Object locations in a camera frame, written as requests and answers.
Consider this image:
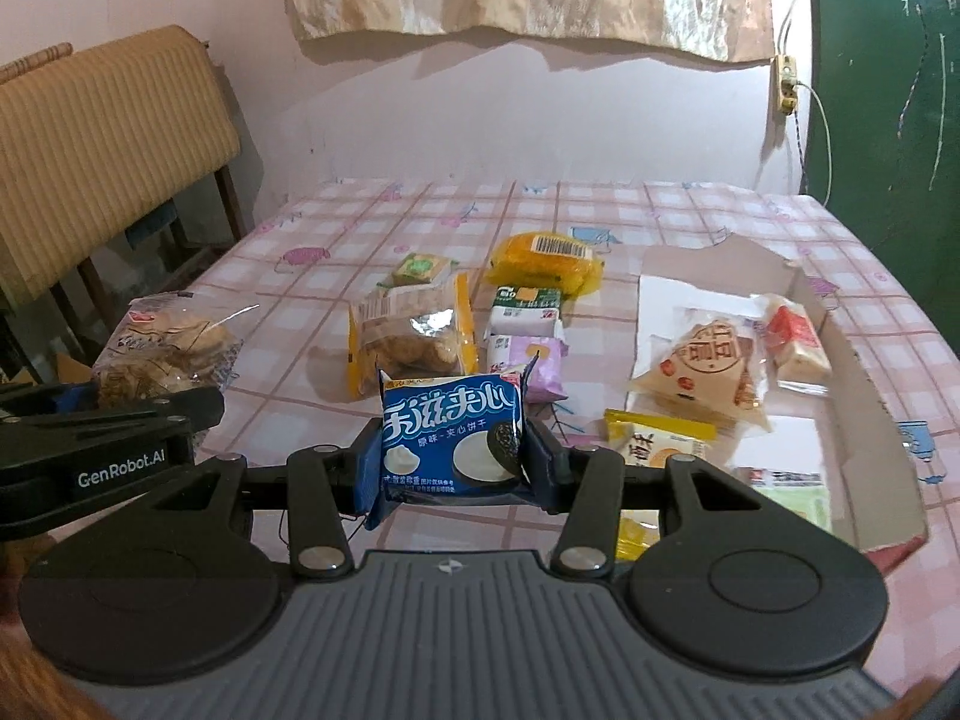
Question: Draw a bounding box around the yellowed wall socket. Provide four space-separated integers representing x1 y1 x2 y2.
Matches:
773 54 799 117

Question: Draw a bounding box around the green white snack packet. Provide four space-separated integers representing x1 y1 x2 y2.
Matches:
485 286 565 338

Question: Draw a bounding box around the red white snack packet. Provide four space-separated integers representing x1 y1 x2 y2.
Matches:
758 294 833 392

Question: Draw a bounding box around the clear brown cracker bag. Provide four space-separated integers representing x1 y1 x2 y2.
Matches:
91 291 260 408

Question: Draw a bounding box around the light green white packet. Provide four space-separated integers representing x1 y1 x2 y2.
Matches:
734 466 832 532

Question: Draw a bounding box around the red bean bread packet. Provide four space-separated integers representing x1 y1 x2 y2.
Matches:
630 309 771 431

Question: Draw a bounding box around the yellow chip packet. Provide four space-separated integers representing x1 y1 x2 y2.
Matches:
604 410 718 561

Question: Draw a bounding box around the small green biscuit packet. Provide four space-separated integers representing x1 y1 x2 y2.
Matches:
381 252 457 289

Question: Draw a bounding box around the purple snack packet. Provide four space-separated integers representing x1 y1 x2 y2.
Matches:
485 333 568 405

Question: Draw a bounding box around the blue sandwich cookie packet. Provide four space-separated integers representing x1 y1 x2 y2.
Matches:
368 369 532 528

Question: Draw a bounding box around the yellow edged cookie bag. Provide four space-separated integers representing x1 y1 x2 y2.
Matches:
347 273 480 398

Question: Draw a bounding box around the yellow cake packet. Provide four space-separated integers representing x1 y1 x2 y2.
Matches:
485 231 604 298

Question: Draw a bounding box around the torn cardboard box tray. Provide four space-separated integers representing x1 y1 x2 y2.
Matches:
626 234 928 571

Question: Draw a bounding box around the green door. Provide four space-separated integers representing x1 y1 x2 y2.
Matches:
805 0 958 344

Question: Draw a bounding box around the white power cable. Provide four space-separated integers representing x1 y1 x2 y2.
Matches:
778 0 836 208

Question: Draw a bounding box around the woven back wooden chair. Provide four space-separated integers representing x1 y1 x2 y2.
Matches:
2 25 249 320

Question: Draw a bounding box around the person's left hand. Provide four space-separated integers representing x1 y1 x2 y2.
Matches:
2 535 109 718

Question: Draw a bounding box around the pink checked tablecloth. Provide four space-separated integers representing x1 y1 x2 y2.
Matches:
189 181 958 688

